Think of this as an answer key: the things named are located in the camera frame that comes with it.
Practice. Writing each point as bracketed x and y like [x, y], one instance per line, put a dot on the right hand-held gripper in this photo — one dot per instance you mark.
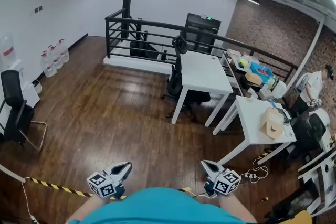
[227, 182]

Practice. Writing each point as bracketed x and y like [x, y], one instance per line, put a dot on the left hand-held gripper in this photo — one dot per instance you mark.
[101, 183]

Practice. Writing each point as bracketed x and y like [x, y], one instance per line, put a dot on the black office chair with headrest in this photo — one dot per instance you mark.
[174, 81]

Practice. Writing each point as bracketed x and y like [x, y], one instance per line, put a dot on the person's left forearm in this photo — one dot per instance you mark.
[86, 208]

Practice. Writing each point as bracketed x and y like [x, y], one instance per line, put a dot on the person's right forearm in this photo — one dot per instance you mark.
[236, 207]

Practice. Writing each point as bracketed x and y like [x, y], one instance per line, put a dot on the black mesh office chair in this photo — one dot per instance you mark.
[307, 128]

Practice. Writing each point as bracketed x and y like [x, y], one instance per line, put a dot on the black cantilever chair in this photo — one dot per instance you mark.
[13, 91]

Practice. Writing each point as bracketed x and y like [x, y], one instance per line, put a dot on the white power strip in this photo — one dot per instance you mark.
[250, 175]

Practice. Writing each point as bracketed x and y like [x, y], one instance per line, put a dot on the person's teal shirt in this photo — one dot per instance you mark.
[162, 207]

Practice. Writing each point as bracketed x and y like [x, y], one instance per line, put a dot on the short yellow black tape strip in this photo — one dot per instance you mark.
[264, 154]

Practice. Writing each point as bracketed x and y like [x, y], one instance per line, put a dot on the tiny yellow black tape piece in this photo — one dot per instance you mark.
[265, 198]

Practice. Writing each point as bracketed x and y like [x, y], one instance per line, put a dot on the white table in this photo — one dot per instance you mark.
[249, 118]
[202, 73]

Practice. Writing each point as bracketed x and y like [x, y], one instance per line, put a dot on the long yellow black striped tape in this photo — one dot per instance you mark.
[60, 187]

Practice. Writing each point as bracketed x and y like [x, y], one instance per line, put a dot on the large cardboard box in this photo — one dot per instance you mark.
[271, 123]

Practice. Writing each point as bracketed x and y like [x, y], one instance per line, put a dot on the white cup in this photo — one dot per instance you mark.
[254, 95]

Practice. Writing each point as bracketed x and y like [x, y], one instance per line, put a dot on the black flat panel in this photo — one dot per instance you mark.
[294, 204]

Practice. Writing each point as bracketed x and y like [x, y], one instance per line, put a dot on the black tablet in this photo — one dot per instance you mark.
[284, 115]

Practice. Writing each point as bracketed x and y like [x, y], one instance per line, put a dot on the white low box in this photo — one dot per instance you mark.
[265, 94]

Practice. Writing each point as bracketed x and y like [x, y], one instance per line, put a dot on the black metal storage shelf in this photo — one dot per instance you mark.
[240, 81]

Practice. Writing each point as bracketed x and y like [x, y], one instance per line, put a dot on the small cardboard box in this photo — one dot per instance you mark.
[253, 78]

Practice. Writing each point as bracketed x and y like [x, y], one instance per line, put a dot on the tan wooden stool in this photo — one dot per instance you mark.
[299, 219]

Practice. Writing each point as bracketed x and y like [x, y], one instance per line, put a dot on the white plastic container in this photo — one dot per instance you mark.
[278, 89]

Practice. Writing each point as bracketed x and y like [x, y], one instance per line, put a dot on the grey tray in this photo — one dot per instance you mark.
[241, 68]

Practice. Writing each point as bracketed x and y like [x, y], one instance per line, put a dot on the green translucent item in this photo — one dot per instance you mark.
[271, 82]

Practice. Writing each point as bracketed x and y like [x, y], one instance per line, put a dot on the blue plastic bin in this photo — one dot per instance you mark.
[267, 74]

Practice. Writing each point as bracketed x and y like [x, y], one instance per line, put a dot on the yellow-green ball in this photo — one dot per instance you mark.
[242, 62]

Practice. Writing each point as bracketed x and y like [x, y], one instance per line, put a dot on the white flat box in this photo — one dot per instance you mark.
[233, 51]

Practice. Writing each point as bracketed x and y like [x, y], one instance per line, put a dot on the small white bin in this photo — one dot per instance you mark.
[37, 87]

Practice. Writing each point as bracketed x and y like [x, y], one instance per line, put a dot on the clear water jug red cap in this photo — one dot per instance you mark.
[49, 66]
[64, 53]
[57, 59]

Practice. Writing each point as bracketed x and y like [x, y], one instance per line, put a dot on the green exit sign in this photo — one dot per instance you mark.
[208, 18]

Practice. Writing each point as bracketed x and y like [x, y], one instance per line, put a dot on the black metal railing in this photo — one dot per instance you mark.
[115, 19]

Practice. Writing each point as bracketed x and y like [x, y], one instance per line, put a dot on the white vertical pipe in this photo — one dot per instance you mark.
[312, 44]

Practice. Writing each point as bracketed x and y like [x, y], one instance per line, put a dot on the large dispenser water bottle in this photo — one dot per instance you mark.
[7, 51]

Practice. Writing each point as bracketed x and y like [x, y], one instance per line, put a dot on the white desk frame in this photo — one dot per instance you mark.
[321, 186]

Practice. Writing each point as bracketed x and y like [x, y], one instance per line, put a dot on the white floor rail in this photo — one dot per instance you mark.
[11, 172]

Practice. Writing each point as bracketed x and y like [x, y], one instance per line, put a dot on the black wall switches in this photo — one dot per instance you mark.
[38, 9]

